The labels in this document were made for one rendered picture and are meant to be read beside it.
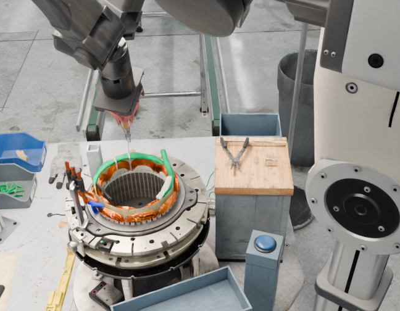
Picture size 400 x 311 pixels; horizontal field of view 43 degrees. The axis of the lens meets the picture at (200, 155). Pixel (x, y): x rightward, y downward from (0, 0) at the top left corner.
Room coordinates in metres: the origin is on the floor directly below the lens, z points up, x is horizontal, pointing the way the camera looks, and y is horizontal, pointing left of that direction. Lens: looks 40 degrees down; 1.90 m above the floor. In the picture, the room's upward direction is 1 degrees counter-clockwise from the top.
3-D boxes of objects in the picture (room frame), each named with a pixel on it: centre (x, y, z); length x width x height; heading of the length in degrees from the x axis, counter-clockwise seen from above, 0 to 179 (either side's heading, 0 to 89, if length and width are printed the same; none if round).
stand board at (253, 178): (0.97, -0.13, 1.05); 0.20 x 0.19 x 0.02; 177
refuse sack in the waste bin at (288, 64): (2.29, -0.61, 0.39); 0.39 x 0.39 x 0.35
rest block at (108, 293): (0.75, 0.23, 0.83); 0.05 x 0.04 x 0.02; 51
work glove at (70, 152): (1.29, 0.45, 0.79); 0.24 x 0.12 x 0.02; 2
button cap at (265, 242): (0.72, -0.14, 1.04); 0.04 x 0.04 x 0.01
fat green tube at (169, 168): (0.84, 0.08, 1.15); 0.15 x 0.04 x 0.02; 177
